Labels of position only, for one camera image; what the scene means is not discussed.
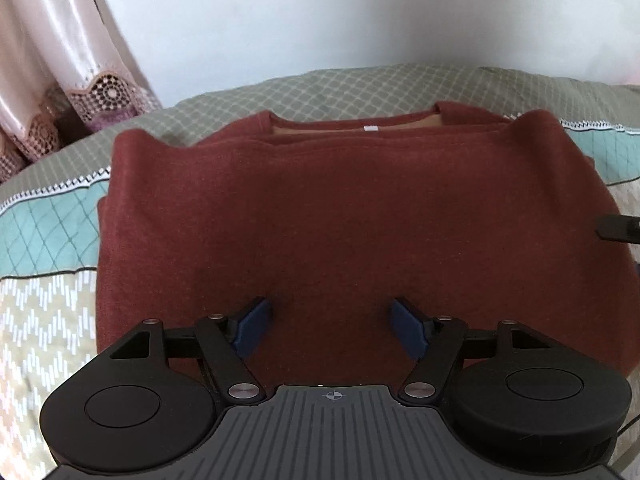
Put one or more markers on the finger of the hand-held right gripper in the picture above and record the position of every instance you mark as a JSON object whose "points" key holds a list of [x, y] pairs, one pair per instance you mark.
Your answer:
{"points": [[620, 228]]}

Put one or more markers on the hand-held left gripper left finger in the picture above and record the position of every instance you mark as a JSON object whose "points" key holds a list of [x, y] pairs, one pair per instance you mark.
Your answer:
{"points": [[253, 329]]}

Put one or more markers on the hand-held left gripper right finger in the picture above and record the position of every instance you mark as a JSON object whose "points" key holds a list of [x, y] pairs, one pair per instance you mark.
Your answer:
{"points": [[410, 331]]}

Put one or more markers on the dark red sweater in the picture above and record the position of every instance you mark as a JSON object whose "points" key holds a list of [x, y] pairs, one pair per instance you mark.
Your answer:
{"points": [[350, 220]]}

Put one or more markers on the patterned green beige quilt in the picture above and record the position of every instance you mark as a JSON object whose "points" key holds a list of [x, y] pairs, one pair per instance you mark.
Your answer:
{"points": [[45, 240]]}

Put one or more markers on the pale pink lace-trimmed curtain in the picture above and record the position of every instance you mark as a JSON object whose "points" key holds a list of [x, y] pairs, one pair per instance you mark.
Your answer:
{"points": [[55, 50]]}

